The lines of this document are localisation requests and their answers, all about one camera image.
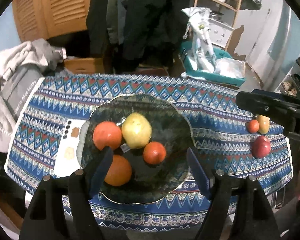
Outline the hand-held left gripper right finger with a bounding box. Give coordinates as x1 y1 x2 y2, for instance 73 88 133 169
186 147 282 240

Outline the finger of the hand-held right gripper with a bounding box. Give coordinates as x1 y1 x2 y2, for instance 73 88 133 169
236 91 299 122
251 89 300 109

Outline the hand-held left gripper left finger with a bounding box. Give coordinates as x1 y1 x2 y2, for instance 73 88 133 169
19 146 114 240

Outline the green-yellow pear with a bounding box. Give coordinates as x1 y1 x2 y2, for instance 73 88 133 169
255 114 270 134

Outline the large orange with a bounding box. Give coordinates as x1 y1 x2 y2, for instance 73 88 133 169
93 121 122 151
104 154 133 187

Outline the small orange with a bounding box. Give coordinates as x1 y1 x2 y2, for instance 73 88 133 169
247 119 260 133
143 141 167 165

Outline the red apple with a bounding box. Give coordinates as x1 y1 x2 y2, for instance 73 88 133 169
251 135 272 159

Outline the dark glass bowl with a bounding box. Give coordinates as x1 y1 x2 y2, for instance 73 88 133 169
79 94 194 205

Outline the green yellow apple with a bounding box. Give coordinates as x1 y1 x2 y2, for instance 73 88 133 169
121 112 152 149

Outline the group of assorted shoes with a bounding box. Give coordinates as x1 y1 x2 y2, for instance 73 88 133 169
281 72 300 95

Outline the white smartphone with stickers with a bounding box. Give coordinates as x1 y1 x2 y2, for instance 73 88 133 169
54 119 87 179

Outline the teal box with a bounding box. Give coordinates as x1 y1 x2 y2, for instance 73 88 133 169
179 41 247 87

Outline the clear plastic bag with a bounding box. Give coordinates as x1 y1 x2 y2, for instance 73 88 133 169
214 57 245 80

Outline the white door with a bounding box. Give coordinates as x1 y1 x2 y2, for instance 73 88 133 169
250 2 294 90

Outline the white plastic basket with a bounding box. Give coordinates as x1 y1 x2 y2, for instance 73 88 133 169
209 19 234 48

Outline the blue patterned tablecloth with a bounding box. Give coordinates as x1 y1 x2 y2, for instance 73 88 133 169
4 73 294 227

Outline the white printed bag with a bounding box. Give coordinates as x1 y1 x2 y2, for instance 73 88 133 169
181 7 215 73

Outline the olive green bag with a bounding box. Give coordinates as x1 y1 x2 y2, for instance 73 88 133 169
227 0 263 10

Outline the wooden shelf unit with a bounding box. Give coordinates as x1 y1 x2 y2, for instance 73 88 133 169
194 0 245 53

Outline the flattened cardboard box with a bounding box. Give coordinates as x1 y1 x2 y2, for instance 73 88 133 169
130 64 170 77

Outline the grey printed shirt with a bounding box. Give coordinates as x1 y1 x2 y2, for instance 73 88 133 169
1 65 44 117

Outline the grey sweatshirt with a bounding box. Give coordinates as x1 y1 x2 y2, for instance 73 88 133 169
31 39 64 70

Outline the black winter coat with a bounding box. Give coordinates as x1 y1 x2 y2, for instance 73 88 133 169
125 0 190 68

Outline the pile of grey white clothes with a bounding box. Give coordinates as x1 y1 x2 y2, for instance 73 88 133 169
0 39 65 160

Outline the dark thin jacket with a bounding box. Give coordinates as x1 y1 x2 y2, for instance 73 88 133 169
86 0 110 55

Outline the grey jacket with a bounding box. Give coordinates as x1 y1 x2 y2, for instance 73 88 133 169
106 0 127 45

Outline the wooden louvered wardrobe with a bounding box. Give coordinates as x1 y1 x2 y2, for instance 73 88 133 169
12 0 95 42

